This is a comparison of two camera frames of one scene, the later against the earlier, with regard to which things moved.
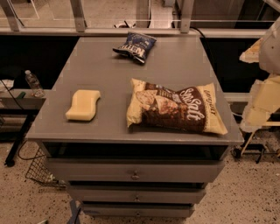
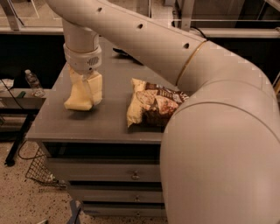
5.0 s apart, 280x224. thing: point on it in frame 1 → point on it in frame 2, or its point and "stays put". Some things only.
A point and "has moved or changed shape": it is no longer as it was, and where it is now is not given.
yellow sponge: [83, 105] has moved or changed shape
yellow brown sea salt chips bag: [193, 109] stays put
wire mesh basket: [39, 170] stays put
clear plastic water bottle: [34, 84] stays put
